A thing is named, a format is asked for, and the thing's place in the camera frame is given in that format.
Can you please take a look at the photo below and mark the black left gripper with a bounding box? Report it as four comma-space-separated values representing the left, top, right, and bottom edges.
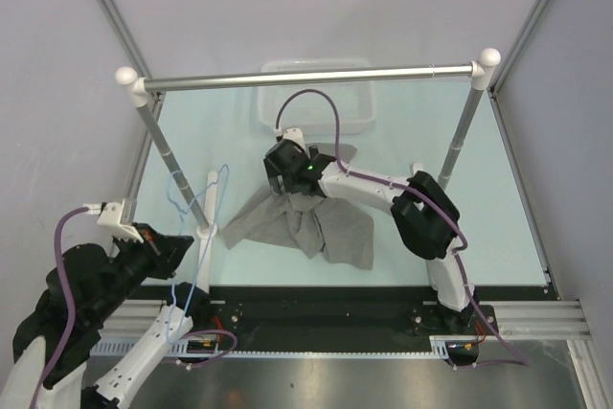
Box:
89, 218, 194, 321

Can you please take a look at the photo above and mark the light blue plastic hanger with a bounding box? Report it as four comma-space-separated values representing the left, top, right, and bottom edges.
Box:
165, 164, 230, 345

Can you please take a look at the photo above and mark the grey t shirt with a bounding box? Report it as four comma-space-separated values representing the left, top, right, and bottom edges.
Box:
223, 142, 375, 271

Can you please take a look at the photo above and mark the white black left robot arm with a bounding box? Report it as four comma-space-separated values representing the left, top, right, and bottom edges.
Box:
1, 224, 212, 408

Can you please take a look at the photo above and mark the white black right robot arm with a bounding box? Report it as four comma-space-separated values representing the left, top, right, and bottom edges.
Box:
263, 138, 477, 333

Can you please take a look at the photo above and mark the white perforated plastic basket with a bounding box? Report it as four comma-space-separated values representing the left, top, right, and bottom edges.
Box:
257, 81, 377, 136

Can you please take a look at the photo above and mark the silver clothes rack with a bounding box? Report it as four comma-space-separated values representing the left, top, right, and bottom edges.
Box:
113, 47, 502, 295

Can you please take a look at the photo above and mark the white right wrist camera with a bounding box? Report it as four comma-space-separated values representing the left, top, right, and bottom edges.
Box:
273, 126, 307, 151

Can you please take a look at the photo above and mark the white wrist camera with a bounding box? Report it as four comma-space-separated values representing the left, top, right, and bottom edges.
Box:
273, 126, 307, 151
83, 198, 144, 243

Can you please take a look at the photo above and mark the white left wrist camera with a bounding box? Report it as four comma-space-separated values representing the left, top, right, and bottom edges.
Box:
83, 198, 144, 243

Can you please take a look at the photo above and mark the white slotted cable duct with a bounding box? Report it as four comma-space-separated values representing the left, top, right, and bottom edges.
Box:
91, 335, 477, 359

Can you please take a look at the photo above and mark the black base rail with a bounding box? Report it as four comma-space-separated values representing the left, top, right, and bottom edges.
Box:
155, 286, 497, 355

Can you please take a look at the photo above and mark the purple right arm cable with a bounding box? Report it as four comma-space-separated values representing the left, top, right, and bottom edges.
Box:
275, 88, 528, 367

